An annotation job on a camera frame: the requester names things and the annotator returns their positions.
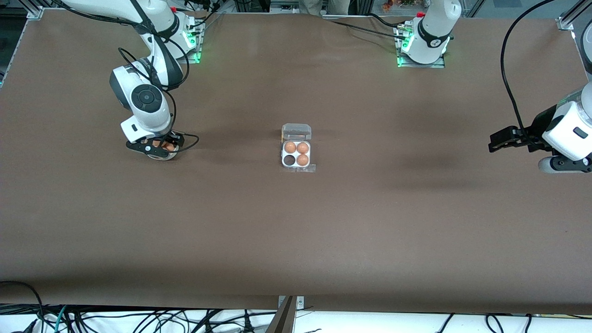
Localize clear plastic egg box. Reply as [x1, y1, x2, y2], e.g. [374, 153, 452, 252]
[280, 123, 313, 170]

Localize colourful object pile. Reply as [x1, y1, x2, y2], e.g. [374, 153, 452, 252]
[381, 0, 418, 12]

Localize person in beige trousers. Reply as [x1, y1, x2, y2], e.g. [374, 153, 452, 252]
[299, 0, 353, 16]

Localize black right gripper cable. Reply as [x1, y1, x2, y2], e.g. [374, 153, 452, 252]
[55, 0, 200, 154]

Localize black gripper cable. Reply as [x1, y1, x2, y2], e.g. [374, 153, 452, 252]
[501, 0, 551, 137]
[55, 0, 200, 154]

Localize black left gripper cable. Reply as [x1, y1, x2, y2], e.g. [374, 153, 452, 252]
[501, 0, 551, 137]

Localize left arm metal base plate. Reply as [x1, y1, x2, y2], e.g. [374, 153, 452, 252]
[395, 23, 446, 69]

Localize aluminium frame profile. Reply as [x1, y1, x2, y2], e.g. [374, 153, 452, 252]
[556, 0, 592, 31]
[24, 0, 50, 20]

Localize black arm base cable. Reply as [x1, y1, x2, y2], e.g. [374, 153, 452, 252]
[329, 18, 401, 37]
[367, 12, 400, 29]
[178, 0, 223, 35]

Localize black looped floor cable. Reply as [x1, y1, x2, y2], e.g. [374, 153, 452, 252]
[0, 280, 46, 333]

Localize metal table bracket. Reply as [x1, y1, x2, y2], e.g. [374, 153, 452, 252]
[265, 296, 305, 333]

